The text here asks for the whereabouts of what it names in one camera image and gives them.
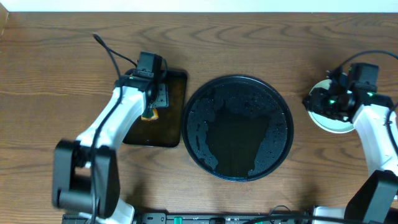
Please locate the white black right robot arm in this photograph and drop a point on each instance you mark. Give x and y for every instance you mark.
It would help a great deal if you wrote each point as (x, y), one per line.
(375, 123)

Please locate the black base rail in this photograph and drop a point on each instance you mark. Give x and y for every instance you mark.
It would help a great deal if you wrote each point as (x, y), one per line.
(163, 218)

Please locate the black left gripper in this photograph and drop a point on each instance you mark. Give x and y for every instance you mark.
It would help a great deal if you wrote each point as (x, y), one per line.
(160, 97)

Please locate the light blue plate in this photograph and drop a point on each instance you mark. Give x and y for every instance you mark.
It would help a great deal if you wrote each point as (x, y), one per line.
(330, 125)

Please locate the dark rectangular water tray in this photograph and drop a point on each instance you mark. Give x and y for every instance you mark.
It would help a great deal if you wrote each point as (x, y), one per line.
(165, 131)

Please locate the round black tray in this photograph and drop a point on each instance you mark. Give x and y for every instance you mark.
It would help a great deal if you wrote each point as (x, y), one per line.
(237, 128)

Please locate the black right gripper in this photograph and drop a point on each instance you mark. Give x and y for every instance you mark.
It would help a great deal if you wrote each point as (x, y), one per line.
(313, 104)

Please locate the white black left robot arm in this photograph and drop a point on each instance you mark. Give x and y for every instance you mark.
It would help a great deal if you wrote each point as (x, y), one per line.
(85, 171)

